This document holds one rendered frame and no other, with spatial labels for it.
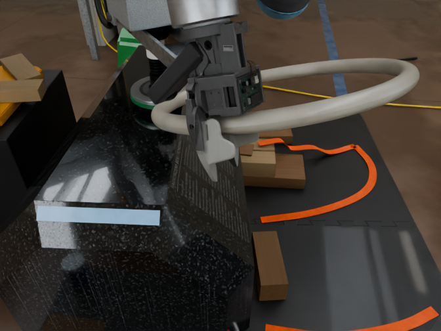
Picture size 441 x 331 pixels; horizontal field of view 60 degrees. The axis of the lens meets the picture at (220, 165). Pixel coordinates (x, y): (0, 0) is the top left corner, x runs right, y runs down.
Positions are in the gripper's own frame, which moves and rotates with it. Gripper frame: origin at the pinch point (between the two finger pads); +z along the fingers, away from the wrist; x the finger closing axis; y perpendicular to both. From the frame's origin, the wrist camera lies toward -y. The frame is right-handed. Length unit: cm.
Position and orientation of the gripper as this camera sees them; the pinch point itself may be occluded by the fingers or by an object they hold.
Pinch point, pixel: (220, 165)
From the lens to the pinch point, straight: 58.3
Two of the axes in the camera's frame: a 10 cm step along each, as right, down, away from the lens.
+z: 1.8, 9.3, 3.3
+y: 8.3, 0.4, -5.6
